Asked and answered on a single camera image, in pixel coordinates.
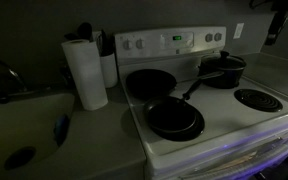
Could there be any glass pot lid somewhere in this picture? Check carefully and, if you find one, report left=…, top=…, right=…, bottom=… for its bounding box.
left=202, top=51, right=246, bottom=70

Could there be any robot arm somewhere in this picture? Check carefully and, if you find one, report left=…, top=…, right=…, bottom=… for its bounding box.
left=249, top=0, right=288, bottom=46

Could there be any white electric stove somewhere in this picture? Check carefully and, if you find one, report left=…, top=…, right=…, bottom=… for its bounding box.
left=114, top=26, right=288, bottom=180

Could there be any black cooking pot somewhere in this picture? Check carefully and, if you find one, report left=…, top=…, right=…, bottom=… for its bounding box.
left=188, top=55, right=246, bottom=89

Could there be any back left black burner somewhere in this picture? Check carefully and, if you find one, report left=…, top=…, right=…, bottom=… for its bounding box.
left=126, top=69, right=177, bottom=100

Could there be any white utensil crock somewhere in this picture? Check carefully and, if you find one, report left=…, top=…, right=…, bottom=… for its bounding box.
left=100, top=54, right=118, bottom=88

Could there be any black frying pan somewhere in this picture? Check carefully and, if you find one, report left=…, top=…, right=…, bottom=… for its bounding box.
left=143, top=79, right=204, bottom=134

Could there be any white paper towel roll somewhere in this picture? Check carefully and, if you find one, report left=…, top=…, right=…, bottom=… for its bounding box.
left=61, top=40, right=108, bottom=111

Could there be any blue sponge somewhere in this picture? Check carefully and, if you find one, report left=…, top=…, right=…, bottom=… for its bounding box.
left=53, top=114, right=70, bottom=146

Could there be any front coil burner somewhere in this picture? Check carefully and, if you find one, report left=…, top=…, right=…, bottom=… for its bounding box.
left=234, top=89, right=283, bottom=112

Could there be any white kitchen sink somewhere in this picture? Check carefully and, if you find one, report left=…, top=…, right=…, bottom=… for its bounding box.
left=0, top=93, right=75, bottom=173

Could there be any chrome faucet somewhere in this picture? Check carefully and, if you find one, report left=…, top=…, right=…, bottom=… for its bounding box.
left=0, top=59, right=28, bottom=96

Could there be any white wall outlet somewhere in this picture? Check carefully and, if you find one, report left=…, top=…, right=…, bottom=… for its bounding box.
left=233, top=23, right=244, bottom=39

